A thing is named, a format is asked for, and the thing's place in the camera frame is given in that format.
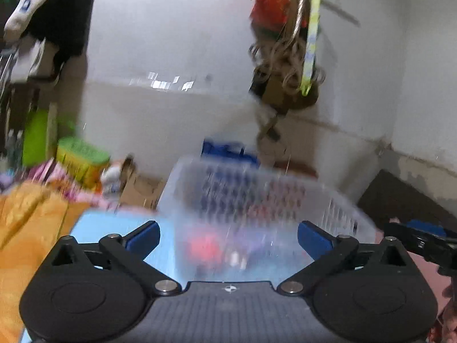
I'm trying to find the blue box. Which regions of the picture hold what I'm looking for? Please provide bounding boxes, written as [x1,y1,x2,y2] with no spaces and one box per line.
[202,139,260,168]

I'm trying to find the red hanging bag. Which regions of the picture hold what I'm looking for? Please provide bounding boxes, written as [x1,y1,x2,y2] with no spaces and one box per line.
[249,0,308,32]

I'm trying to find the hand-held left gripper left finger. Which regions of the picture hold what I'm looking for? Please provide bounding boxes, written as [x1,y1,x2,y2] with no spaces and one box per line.
[52,220,181,296]

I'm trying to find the black garment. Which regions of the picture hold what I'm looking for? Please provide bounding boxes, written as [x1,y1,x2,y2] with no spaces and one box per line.
[27,0,98,59]

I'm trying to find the white sock with blue print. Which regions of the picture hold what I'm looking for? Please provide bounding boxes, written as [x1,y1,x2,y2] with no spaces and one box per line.
[3,0,76,41]

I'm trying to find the bright green board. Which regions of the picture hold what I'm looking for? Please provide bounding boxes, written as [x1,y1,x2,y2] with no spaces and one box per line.
[22,110,50,167]

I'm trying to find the orange-yellow cloth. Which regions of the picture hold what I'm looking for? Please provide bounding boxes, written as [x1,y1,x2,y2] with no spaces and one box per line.
[0,182,91,343]

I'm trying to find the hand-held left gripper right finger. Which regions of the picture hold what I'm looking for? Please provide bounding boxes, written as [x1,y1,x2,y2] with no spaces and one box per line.
[276,220,408,296]

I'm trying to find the pink patterned cloth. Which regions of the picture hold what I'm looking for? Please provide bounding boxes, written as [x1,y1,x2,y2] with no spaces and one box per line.
[21,160,120,212]

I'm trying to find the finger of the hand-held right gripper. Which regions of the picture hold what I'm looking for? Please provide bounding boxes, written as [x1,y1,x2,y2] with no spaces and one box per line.
[384,220,457,276]

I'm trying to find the purple item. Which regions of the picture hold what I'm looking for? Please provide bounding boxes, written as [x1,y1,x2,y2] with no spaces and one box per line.
[228,238,279,263]

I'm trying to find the black and white sneaker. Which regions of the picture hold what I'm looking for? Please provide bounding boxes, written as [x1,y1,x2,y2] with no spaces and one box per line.
[28,39,69,87]

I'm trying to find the orange-red item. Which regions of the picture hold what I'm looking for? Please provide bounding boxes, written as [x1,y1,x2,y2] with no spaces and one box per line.
[186,235,223,263]

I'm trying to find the yellow and white strip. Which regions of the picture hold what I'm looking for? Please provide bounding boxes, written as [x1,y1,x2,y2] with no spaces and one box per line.
[299,0,322,96]

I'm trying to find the small white bottle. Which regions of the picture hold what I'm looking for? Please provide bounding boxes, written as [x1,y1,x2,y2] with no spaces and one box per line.
[101,166,123,198]

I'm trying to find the cardboard box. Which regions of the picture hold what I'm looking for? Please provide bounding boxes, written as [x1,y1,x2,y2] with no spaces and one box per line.
[119,156,168,210]

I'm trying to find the green and yellow canister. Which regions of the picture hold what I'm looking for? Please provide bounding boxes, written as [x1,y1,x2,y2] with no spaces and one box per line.
[56,137,111,191]

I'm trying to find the clear plastic storage basket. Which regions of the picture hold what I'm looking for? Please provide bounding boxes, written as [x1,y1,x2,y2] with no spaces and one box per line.
[158,155,378,284]

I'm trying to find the dark brown board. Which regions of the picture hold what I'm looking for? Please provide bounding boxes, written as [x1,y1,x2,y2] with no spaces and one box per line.
[357,169,457,230]

